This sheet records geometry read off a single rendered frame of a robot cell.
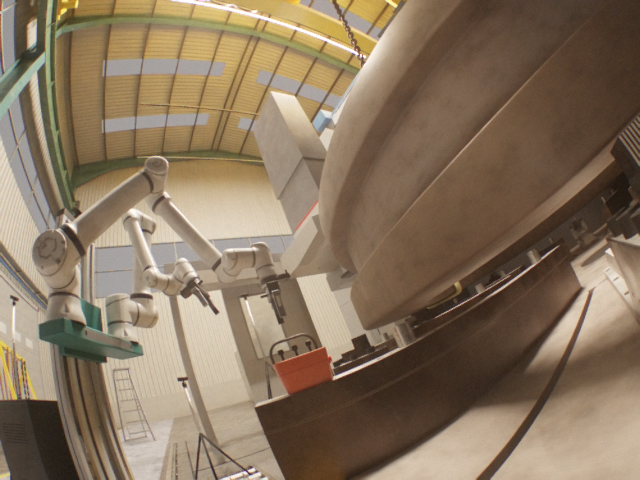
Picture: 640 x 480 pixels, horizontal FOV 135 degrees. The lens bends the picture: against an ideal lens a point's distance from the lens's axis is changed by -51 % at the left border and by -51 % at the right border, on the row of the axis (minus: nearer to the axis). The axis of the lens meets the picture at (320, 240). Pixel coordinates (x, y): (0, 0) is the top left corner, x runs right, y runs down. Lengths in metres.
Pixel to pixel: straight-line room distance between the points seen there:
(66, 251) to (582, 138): 1.53
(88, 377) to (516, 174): 1.85
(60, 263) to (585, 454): 1.48
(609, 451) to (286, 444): 0.90
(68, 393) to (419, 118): 1.83
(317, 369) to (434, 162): 0.88
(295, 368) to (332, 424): 0.24
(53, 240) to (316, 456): 1.15
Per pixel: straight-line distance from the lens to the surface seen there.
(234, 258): 1.11
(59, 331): 1.12
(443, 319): 2.95
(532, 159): 0.79
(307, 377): 0.98
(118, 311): 1.57
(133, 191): 1.22
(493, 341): 1.38
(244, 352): 4.03
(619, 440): 0.71
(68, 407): 1.32
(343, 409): 1.00
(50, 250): 1.06
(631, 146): 0.65
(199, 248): 1.27
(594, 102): 0.82
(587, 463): 0.69
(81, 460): 1.33
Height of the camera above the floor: 0.77
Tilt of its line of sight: 24 degrees up
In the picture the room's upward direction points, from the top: 23 degrees counter-clockwise
